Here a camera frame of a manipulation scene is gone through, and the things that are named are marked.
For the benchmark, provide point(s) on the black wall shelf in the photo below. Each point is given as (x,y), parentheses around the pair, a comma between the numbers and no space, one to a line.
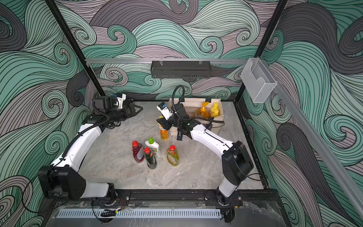
(180,69)

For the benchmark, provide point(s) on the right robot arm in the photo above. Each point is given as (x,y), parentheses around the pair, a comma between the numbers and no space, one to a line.
(235,159)

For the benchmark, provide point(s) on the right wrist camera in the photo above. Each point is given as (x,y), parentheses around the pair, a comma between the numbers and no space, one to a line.
(165,111)

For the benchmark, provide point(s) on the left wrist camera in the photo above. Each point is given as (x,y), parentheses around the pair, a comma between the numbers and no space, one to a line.
(109,103)

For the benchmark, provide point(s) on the red liquid bottle red cap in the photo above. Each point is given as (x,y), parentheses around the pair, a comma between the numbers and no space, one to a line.
(138,151)

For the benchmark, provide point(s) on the large orange dish soap bottle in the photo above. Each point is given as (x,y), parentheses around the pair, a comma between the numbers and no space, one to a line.
(203,111)

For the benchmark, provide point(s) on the white slotted cable duct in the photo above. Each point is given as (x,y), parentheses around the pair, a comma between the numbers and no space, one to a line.
(141,213)

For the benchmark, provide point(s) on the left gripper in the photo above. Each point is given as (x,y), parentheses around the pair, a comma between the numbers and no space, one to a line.
(125,109)

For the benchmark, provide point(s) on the dark green bottle red cap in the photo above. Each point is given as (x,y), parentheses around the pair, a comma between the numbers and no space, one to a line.
(149,155)

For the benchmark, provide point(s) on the yellow-green bottle red cap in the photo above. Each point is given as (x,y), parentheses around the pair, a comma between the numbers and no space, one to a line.
(172,156)

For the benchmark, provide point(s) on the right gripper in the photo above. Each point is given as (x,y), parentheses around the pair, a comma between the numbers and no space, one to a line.
(165,123)

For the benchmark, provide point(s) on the clear plastic wall bin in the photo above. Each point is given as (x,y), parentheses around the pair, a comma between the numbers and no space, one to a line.
(258,79)

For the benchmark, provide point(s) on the beige canvas shopping bag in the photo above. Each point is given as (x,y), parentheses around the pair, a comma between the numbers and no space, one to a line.
(200,107)

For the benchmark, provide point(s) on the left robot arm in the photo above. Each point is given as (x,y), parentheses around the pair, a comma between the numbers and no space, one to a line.
(61,179)

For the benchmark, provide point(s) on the white bottle green cap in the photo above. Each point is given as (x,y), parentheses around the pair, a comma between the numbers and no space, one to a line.
(153,145)

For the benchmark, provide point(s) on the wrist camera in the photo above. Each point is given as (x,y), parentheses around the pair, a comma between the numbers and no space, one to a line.
(165,111)
(109,103)

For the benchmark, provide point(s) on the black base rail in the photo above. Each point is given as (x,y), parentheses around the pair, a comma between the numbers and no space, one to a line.
(207,197)

